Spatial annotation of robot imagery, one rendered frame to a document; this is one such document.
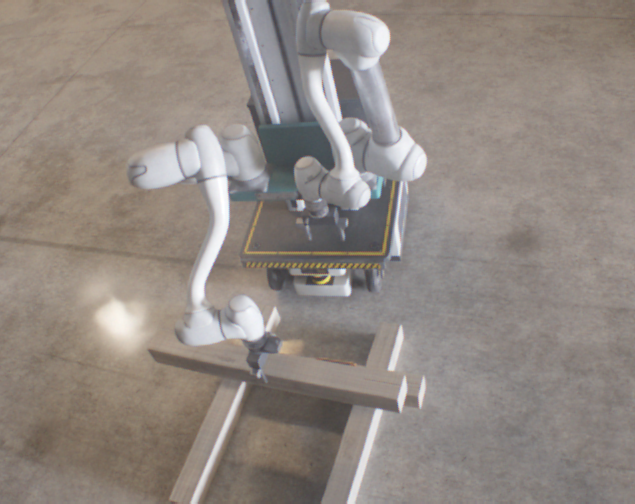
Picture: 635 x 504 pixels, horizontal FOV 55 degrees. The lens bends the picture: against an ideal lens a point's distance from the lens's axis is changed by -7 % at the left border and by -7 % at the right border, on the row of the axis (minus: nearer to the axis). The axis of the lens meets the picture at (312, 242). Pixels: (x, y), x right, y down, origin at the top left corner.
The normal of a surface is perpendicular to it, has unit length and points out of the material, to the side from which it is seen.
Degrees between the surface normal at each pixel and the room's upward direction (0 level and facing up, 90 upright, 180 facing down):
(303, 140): 90
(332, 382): 0
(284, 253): 0
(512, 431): 0
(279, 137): 90
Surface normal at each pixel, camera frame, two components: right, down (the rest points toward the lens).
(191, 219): -0.20, -0.68
